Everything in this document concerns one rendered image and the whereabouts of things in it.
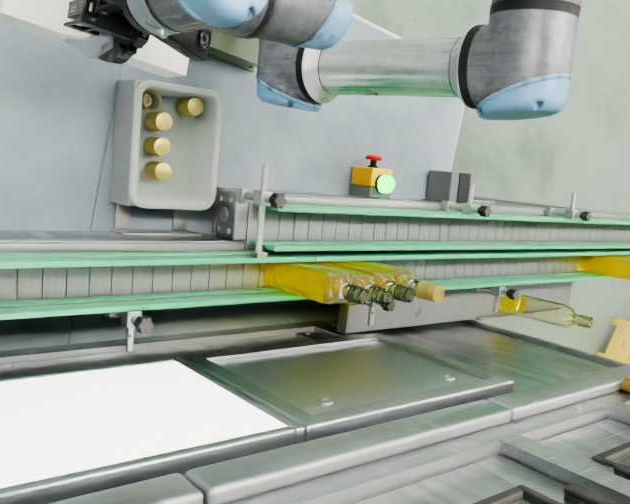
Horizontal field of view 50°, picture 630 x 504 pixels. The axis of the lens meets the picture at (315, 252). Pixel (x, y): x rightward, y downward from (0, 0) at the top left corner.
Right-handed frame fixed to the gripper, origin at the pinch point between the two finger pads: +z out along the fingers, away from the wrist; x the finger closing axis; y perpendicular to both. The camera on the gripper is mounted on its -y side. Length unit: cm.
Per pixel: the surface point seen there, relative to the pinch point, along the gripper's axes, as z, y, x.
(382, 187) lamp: 25, -80, 8
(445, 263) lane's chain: 21, -104, 22
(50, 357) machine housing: 29, -13, 51
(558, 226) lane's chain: 22, -152, 5
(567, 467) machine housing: -44, -56, 44
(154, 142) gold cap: 27.9, -23.9, 10.5
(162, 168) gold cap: 27.7, -26.3, 14.8
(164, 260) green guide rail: 12.6, -22.2, 30.0
